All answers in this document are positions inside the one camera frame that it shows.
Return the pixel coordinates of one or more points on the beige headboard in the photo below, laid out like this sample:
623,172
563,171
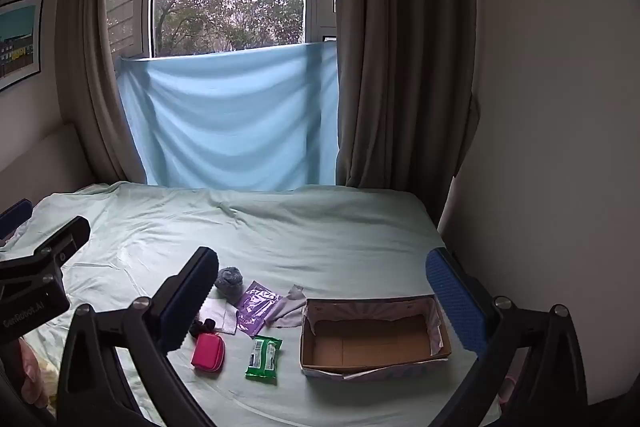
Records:
40,157

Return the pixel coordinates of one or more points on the pink zip pouch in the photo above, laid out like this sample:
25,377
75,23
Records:
208,352

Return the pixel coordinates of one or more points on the beige curtain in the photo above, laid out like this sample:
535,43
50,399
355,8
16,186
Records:
85,57
400,57

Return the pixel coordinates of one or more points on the white textured cloth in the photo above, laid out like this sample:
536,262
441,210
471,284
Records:
220,314

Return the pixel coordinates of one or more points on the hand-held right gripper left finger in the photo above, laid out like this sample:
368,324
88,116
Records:
184,302

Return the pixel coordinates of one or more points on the cardboard box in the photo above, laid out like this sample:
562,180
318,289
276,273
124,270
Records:
370,342

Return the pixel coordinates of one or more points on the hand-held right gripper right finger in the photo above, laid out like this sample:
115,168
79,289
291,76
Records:
456,302

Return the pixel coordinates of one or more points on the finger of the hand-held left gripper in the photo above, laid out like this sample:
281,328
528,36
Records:
14,214
45,252

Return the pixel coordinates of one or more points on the small black object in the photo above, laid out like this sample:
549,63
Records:
202,328

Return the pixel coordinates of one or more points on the light blue hanging cloth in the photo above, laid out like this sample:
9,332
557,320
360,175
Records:
230,117

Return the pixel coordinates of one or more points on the pale green bed sheet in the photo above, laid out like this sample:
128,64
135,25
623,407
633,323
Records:
300,232

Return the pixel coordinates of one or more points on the green wipes packet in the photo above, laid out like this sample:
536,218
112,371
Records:
263,358

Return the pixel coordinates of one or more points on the person's left hand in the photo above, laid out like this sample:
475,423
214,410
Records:
34,374

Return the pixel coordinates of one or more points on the grey rolled sock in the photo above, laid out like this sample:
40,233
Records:
229,284

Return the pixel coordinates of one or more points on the framed wall poster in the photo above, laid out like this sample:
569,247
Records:
19,42

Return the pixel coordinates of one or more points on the purple plastic packet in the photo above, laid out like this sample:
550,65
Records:
256,309

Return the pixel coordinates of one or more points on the grey cleaning cloth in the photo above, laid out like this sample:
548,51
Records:
287,307

